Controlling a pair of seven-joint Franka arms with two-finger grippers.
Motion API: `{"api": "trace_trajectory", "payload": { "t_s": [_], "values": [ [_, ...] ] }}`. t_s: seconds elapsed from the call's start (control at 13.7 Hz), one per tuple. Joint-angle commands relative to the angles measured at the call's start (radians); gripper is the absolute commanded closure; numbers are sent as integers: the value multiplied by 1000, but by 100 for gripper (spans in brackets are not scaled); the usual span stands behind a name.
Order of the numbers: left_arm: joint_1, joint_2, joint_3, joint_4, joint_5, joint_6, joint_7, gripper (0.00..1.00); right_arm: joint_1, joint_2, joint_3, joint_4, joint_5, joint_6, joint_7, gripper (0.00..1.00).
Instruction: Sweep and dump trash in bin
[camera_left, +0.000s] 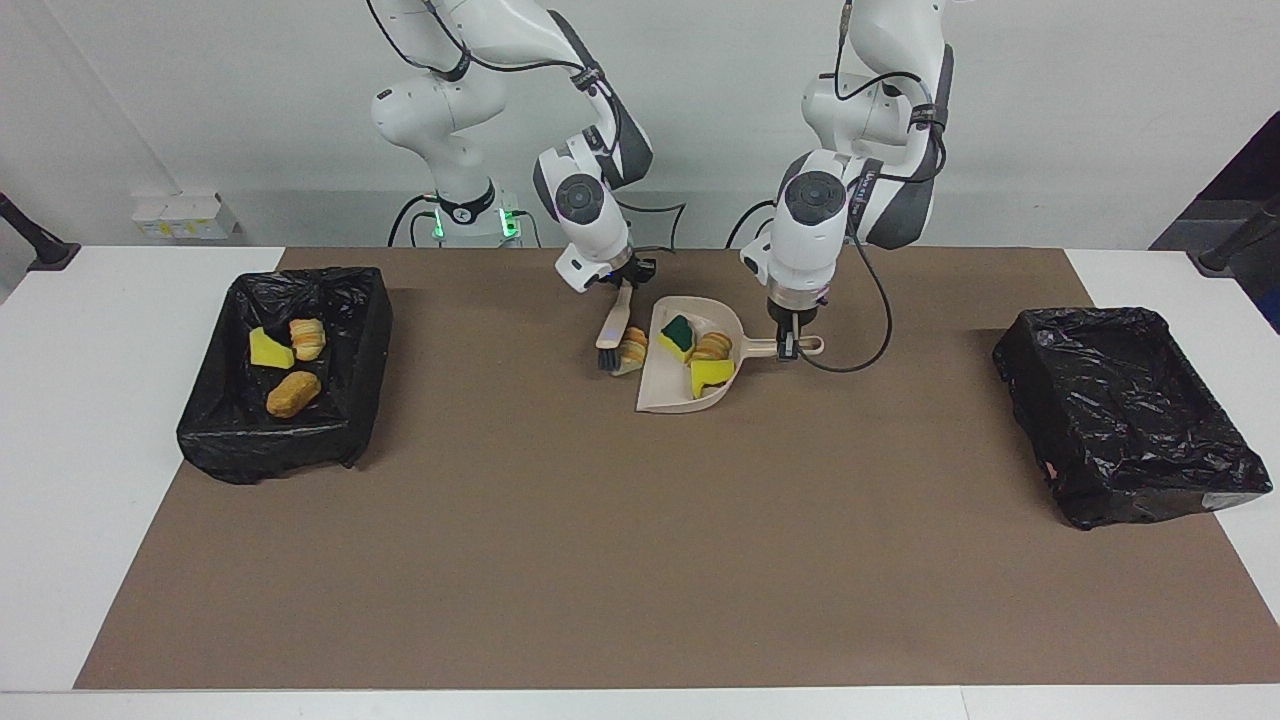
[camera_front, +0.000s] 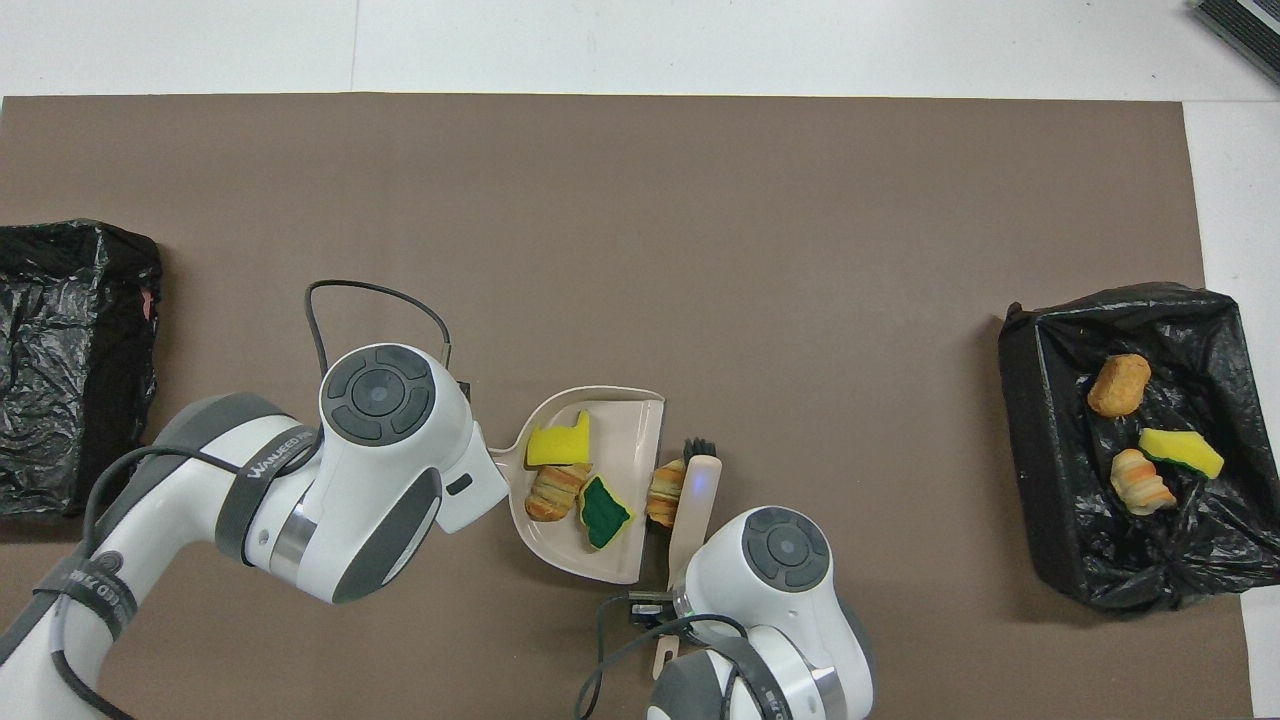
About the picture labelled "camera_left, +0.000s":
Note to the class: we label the yellow sponge wedge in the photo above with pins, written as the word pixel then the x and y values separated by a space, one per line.
pixel 268 350

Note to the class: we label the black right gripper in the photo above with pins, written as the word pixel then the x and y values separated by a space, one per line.
pixel 630 272

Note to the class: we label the notched yellow sponge piece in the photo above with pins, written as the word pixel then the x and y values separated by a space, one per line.
pixel 712 378

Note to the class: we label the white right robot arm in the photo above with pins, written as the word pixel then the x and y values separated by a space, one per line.
pixel 580 200

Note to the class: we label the green and yellow sponge piece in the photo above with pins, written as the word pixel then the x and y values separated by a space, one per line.
pixel 677 335

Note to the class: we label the bin with knotted black bag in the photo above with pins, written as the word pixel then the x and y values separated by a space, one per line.
pixel 330 440

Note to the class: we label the black stand foot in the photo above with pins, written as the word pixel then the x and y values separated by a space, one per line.
pixel 1225 255
pixel 50 255

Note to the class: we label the beige plastic dustpan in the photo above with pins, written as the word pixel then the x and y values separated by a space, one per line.
pixel 665 390

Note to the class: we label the brown table mat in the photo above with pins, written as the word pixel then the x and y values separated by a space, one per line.
pixel 600 600

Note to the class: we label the pale cream bread chunk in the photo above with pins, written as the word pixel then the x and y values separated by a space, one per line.
pixel 633 352

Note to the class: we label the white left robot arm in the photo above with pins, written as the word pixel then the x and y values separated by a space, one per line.
pixel 815 210

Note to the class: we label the brown bread roll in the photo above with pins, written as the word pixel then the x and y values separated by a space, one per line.
pixel 293 393

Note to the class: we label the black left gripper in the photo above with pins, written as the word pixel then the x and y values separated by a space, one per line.
pixel 795 304

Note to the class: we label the striped orange croissant piece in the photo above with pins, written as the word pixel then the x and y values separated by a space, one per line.
pixel 306 338
pixel 712 348

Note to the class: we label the beige hand brush black bristles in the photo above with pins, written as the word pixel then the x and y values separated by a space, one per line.
pixel 614 330

